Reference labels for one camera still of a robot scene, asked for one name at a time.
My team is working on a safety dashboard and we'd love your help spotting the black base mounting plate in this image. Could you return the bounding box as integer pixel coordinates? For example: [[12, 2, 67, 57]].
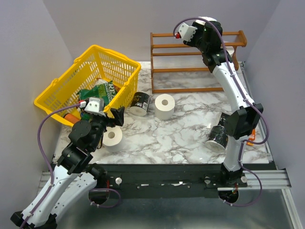
[[49, 163, 277, 200]]

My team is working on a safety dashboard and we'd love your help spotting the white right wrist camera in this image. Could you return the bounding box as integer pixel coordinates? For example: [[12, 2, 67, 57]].
[[174, 22, 197, 42]]

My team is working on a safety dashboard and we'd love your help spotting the yellow plastic shopping basket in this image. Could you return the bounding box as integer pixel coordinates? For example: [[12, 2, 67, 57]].
[[34, 45, 141, 116]]

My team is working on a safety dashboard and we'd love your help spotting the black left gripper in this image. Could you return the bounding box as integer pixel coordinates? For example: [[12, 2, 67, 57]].
[[90, 106, 125, 151]]

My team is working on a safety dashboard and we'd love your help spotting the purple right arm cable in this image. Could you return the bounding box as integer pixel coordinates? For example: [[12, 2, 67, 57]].
[[173, 17, 270, 146]]

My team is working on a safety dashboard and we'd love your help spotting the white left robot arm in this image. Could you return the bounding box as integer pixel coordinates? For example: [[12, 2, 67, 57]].
[[10, 105, 125, 229]]

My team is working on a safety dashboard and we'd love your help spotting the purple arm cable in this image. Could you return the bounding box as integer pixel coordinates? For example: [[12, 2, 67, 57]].
[[37, 103, 81, 189], [173, 17, 270, 146]]

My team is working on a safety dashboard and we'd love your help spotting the orange carrot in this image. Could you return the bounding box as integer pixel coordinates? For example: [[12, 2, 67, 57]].
[[64, 113, 80, 124]]

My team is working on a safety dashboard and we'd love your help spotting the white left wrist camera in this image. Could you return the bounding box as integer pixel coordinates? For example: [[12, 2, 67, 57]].
[[80, 97, 104, 115]]

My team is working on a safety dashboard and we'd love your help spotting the orange snack packet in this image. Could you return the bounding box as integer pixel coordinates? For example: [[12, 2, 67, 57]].
[[246, 129, 255, 146]]

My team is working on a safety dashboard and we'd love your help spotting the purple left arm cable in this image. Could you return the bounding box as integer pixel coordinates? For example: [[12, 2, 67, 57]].
[[37, 103, 81, 189]]

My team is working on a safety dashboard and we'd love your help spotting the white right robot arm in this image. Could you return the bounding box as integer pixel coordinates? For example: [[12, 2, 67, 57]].
[[178, 18, 263, 187]]

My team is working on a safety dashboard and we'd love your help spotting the wooden two-tier shelf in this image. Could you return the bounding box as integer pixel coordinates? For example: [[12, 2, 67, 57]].
[[150, 30, 248, 94]]

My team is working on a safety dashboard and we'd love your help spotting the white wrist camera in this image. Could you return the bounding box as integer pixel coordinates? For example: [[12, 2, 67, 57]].
[[174, 22, 197, 42], [80, 97, 104, 115]]

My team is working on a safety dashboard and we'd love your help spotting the plastic pinkish paper roll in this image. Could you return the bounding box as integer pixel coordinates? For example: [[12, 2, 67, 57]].
[[195, 16, 217, 25]]

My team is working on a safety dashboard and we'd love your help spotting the green snack bag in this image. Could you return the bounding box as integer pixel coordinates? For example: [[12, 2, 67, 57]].
[[77, 80, 120, 106]]

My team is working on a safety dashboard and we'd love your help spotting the aluminium rail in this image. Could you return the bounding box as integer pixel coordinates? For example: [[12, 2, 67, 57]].
[[37, 170, 291, 194]]

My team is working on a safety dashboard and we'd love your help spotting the black roll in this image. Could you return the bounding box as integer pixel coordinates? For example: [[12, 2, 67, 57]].
[[205, 125, 228, 153], [217, 112, 230, 130], [129, 92, 151, 116]]

